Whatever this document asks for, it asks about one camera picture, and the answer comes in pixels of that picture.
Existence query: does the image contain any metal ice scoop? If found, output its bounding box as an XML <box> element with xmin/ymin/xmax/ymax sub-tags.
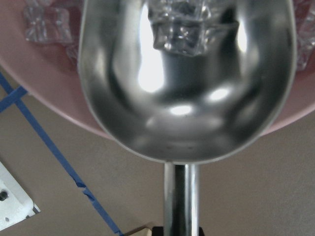
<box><xmin>78</xmin><ymin>0</ymin><xmax>296</xmax><ymax>236</ymax></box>

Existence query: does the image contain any clear ice cubes pile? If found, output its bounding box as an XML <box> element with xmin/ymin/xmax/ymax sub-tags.
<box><xmin>23</xmin><ymin>0</ymin><xmax>315</xmax><ymax>71</ymax></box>

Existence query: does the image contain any pink bowl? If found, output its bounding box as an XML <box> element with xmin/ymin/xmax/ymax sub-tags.
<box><xmin>0</xmin><ymin>0</ymin><xmax>315</xmax><ymax>138</ymax></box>

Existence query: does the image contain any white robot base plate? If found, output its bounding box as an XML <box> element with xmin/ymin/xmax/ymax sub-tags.
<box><xmin>0</xmin><ymin>164</ymin><xmax>41</xmax><ymax>230</ymax></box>

